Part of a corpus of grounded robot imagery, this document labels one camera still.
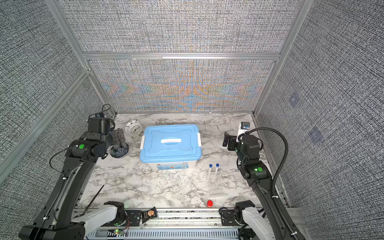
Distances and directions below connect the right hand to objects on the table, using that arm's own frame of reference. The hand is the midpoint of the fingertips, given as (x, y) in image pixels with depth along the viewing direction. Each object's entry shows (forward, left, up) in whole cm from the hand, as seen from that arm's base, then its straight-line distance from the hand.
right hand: (234, 131), depth 74 cm
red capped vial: (-26, +12, -26) cm, 39 cm away
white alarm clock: (+18, +60, -18) cm, 65 cm away
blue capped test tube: (-12, +12, -12) cm, 21 cm away
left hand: (-2, +59, +2) cm, 59 cm away
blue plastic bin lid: (0, +33, -10) cm, 34 cm away
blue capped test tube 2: (-12, +8, -13) cm, 19 cm away
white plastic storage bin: (-8, +32, -20) cm, 38 cm away
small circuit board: (-31, +42, -25) cm, 58 cm away
